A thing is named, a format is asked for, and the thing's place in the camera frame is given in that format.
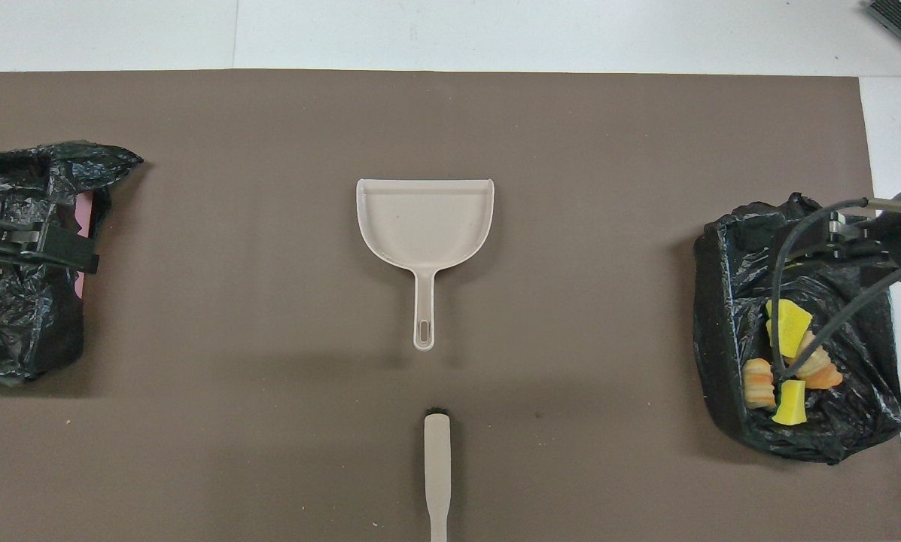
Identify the large yellow sponge piece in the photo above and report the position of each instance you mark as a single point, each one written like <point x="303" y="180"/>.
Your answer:
<point x="790" y="327"/>

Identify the pale striped bread piece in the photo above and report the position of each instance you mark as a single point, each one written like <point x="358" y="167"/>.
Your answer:
<point x="759" y="384"/>

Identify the yellow sponge with green layer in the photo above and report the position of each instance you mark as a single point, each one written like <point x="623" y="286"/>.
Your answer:
<point x="790" y="403"/>

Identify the beige plastic dustpan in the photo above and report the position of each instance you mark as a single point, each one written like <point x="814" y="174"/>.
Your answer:
<point x="424" y="226"/>

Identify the beige brush with black bristles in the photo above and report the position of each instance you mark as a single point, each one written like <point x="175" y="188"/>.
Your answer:
<point x="436" y="467"/>

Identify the pink bin with black bag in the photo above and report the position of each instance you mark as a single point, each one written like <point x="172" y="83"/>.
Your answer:
<point x="21" y="331"/>

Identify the blue bin with black bag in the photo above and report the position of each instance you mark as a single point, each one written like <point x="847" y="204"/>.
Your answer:
<point x="834" y="429"/>

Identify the brown table mat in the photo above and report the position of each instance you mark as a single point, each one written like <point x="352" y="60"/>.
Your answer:
<point x="495" y="135"/>

